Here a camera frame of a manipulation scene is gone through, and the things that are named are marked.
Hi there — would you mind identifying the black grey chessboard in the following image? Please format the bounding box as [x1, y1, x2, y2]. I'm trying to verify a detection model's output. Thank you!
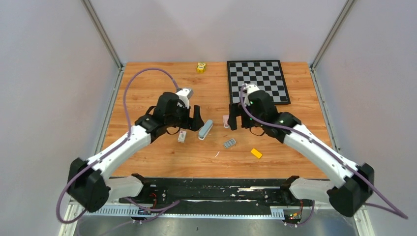
[226, 59, 291, 105]

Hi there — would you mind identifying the aluminium rail base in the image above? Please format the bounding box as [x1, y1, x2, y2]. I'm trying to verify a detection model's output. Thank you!
[59, 182, 375, 236]

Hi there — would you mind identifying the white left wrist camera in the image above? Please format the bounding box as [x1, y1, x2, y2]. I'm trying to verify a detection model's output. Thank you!
[176, 88, 194, 109]

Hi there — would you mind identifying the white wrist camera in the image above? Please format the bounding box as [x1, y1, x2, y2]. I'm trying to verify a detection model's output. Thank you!
[176, 88, 194, 109]
[242, 84, 260, 97]

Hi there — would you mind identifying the small yellow toy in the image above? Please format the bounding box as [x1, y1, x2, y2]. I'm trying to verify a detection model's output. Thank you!
[196, 62, 207, 73]

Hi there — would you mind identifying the white staples box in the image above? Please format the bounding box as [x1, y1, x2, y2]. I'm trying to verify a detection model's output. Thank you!
[178, 130, 187, 143]

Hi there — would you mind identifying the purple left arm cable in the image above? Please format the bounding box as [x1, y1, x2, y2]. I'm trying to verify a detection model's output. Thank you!
[56, 67, 180, 224]

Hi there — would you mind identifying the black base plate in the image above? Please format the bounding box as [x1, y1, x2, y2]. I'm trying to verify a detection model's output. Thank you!
[131, 177, 312, 207]

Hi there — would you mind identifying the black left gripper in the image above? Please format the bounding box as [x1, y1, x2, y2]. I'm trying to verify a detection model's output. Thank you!
[165, 101, 204, 131]

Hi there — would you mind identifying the grey staples tray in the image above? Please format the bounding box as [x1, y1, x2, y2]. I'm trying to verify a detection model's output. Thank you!
[223, 138, 236, 149]

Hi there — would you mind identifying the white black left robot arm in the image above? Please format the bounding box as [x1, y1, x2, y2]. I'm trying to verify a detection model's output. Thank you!
[67, 88, 204, 212]

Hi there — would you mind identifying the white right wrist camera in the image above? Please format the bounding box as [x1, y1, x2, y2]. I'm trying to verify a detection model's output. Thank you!
[242, 84, 260, 97]

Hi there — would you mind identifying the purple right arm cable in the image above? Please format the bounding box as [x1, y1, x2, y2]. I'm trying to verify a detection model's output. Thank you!
[239, 84, 409, 220]

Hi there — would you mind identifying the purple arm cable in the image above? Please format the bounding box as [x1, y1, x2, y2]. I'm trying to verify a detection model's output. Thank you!
[56, 67, 180, 224]
[239, 84, 409, 220]

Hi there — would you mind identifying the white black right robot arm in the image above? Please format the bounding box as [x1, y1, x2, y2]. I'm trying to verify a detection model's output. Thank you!
[228, 90, 375, 217]

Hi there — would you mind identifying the pink white small stapler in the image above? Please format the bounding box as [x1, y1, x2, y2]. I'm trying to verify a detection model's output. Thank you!
[223, 115, 229, 128]

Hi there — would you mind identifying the yellow rectangular block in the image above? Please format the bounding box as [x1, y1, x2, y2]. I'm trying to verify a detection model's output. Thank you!
[250, 148, 263, 159]

